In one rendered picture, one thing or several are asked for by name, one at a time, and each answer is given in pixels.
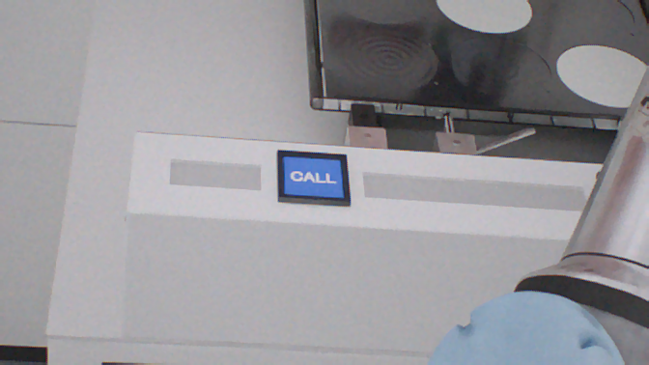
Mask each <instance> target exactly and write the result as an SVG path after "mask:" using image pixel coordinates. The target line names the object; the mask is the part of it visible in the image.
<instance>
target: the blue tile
mask: <svg viewBox="0 0 649 365"><path fill-rule="evenodd" d="M282 170H283V194H294V195H309V196H324V197H341V198H345V197H343V185H342V174H341V162H340V161H339V160H323V159H309V157H293V156H283V160H282Z"/></svg>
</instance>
